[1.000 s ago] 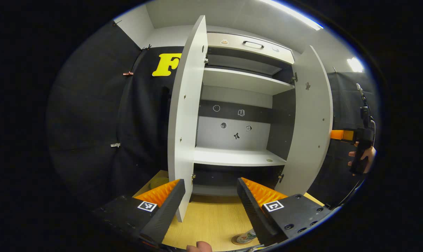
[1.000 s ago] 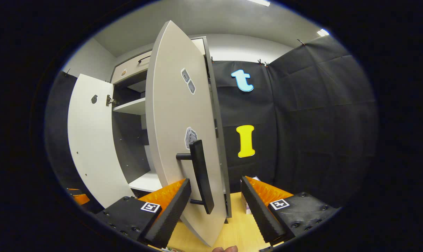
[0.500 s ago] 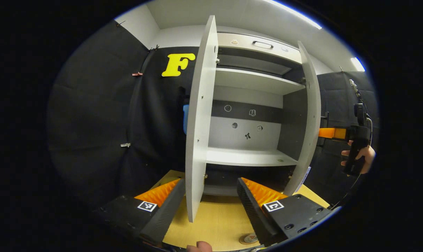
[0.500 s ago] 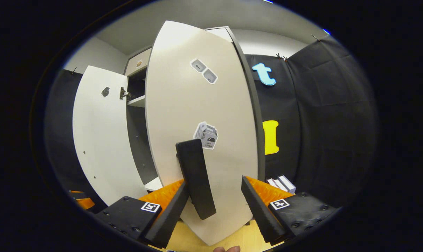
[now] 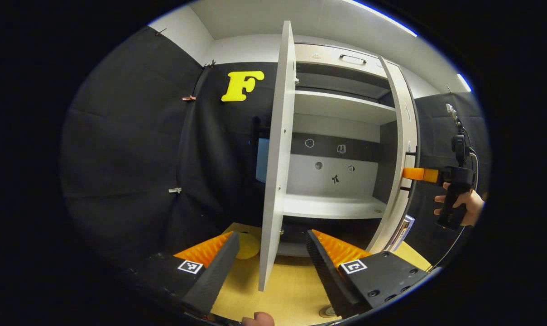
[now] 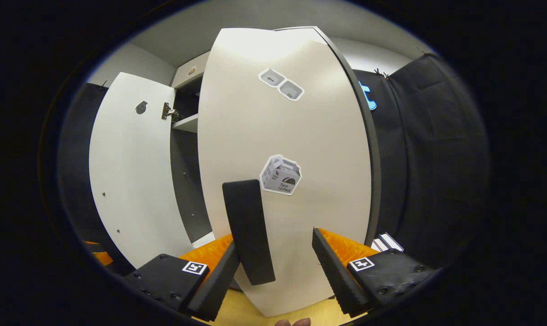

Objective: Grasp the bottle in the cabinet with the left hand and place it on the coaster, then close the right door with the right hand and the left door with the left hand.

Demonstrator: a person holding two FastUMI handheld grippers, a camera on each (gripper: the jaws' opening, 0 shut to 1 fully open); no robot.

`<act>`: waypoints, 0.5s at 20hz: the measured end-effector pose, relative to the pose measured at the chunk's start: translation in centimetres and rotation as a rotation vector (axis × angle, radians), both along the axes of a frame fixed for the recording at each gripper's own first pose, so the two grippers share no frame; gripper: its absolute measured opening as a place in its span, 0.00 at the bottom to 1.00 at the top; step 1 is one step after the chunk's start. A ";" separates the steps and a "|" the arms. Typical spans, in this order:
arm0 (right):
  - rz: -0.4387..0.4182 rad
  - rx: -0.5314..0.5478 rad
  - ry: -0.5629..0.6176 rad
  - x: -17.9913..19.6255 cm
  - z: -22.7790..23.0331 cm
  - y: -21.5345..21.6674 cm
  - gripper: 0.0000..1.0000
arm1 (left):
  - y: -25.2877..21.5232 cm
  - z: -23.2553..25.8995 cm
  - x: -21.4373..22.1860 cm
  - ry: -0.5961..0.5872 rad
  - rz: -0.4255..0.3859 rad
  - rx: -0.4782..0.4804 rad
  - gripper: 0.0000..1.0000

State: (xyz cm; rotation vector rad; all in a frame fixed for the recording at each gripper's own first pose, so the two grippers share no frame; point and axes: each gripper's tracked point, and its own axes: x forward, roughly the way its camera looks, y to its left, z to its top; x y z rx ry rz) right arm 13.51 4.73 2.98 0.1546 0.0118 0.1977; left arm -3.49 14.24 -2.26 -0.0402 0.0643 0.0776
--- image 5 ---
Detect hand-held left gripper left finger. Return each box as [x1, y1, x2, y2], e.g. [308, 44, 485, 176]
[129, 231, 240, 316]

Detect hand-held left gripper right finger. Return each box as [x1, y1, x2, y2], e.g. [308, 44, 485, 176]
[307, 229, 430, 319]

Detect white cabinet door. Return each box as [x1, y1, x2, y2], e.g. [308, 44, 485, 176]
[366, 55, 420, 254]
[252, 20, 297, 292]

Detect white and grey cabinet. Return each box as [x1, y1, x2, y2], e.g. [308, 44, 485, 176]
[278, 43, 398, 258]

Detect yellow round disc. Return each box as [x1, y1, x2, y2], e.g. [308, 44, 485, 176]
[235, 232, 261, 260]

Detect pale spine book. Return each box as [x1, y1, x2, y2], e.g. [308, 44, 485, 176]
[386, 215, 415, 252]

